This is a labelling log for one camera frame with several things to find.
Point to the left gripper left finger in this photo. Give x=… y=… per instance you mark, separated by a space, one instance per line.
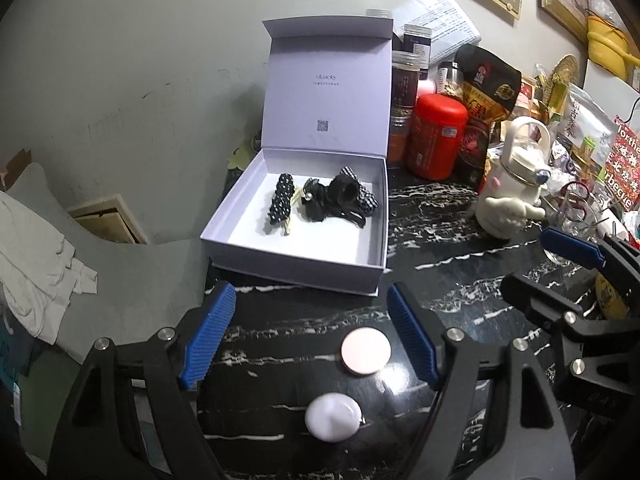
x=201 y=331

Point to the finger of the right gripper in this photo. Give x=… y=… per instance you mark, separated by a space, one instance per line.
x=610 y=256
x=540 y=305

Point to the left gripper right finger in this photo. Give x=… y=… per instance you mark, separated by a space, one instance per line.
x=420 y=332

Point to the pink round compact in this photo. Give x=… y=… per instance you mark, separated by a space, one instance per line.
x=365 y=351

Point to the white round compact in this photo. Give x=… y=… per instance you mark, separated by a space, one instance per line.
x=333 y=417

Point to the black white gingham bow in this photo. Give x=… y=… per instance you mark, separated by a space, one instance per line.
x=365 y=199

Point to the black polka dot hair clip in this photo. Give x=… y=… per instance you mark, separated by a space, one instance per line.
x=279 y=213

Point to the black velvet scrunchie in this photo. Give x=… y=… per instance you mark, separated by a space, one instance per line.
x=341 y=192

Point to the black pearl bow clip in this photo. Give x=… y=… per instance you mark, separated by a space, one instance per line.
x=314 y=200

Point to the cream claw hair clip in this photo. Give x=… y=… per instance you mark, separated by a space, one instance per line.
x=294 y=200

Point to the yellow bowl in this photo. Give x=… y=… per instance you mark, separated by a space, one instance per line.
x=618 y=294

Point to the clear glass cup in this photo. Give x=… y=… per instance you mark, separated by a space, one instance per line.
x=569 y=212

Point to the red barbecue packet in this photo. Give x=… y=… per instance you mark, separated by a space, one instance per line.
x=621 y=170

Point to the grey chair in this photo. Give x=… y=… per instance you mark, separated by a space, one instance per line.
x=141 y=288

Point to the white cartoon kettle bottle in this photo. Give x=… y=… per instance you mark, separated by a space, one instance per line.
x=511 y=195

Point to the white cloth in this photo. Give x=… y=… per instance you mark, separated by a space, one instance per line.
x=39 y=270

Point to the red canister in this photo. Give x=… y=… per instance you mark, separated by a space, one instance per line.
x=438 y=124

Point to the woven straw fan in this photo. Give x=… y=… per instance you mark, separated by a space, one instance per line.
x=558 y=82

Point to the orange glass jar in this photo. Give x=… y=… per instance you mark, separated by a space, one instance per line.
x=400 y=127

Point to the black snack bag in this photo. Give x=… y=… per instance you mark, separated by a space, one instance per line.
x=490 y=89

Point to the clear lidded jar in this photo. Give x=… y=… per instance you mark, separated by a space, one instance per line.
x=449 y=80

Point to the dark glass jar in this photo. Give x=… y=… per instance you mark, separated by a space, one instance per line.
x=405 y=77

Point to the white paper sheet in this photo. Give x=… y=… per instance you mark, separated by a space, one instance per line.
x=450 y=26

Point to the purple label jar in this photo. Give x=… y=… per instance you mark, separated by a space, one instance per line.
x=417 y=40

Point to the lavender gift box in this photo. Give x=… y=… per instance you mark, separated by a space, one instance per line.
x=327 y=106

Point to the wooden frame on floor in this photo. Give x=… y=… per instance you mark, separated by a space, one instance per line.
x=109 y=218

